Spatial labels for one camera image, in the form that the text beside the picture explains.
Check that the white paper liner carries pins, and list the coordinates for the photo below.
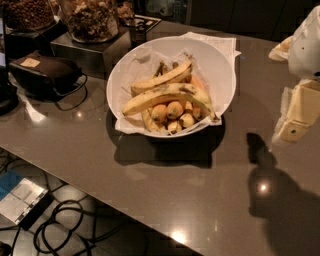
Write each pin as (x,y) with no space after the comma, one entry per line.
(140,63)

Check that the upper back banana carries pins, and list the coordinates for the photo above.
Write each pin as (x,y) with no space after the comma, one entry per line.
(175,75)

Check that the glass jar of granola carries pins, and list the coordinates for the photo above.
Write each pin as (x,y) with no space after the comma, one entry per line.
(90,21)

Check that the large front banana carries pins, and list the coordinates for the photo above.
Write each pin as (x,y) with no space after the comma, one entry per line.
(170,92)

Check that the white blue box on floor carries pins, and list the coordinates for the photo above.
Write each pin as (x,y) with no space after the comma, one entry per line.
(21,200)

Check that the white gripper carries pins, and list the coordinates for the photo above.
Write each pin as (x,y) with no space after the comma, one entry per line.
(306,50)

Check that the white bowl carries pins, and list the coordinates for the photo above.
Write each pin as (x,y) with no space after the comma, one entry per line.
(213,66)

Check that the black device with label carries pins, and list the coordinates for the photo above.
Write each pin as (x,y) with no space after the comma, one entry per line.
(46,78)

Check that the metal stand block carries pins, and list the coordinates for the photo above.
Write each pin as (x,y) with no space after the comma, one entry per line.
(96,60)

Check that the bunch of small bananas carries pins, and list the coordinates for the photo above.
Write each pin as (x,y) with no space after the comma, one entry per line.
(173,115)

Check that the glass jar of nuts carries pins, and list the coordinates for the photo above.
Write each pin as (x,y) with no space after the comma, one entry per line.
(27,14)

